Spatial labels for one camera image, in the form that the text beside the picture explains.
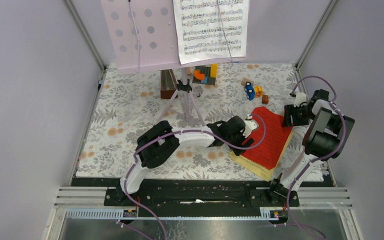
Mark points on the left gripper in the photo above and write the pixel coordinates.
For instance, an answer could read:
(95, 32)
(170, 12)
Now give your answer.
(246, 144)

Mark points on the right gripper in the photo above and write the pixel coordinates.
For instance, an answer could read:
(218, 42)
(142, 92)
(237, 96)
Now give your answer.
(290, 110)

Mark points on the white sheet music page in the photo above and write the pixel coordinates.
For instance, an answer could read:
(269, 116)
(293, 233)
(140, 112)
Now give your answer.
(211, 29)

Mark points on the pink music stand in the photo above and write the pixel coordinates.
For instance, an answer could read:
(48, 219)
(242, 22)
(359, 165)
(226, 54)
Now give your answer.
(144, 41)

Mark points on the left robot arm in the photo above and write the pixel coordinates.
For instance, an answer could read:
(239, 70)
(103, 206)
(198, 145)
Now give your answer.
(158, 144)

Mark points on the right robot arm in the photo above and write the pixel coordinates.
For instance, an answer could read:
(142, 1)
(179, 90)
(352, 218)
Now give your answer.
(328, 131)

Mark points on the yellow sheet music page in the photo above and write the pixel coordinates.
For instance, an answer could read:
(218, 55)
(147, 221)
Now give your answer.
(263, 159)

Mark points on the small brown block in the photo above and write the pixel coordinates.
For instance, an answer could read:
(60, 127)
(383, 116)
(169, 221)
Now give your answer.
(265, 99)

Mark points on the blue toy car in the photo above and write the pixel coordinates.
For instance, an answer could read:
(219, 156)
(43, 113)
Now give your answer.
(250, 91)

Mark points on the wooden block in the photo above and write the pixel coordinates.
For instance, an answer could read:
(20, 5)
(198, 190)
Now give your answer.
(246, 81)

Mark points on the blue toy brick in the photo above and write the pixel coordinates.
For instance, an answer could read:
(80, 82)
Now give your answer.
(205, 80)

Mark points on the yellow toy brick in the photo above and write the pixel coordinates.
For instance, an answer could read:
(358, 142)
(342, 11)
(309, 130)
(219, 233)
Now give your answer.
(213, 70)

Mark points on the dark grey brick baseplate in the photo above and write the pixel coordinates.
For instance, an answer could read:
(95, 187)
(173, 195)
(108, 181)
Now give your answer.
(205, 70)

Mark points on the orange curved brick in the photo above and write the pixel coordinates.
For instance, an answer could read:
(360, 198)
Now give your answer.
(198, 75)

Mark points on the brown metronome box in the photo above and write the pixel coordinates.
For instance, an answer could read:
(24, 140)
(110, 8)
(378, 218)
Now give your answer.
(168, 84)

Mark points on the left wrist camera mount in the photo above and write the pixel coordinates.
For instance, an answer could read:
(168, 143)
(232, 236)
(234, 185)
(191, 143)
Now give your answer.
(250, 126)

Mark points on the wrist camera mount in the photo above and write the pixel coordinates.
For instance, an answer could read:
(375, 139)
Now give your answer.
(299, 98)
(250, 126)

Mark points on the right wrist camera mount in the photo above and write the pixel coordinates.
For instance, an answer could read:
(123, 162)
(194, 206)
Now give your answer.
(299, 98)

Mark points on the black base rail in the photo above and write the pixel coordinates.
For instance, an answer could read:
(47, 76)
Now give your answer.
(193, 198)

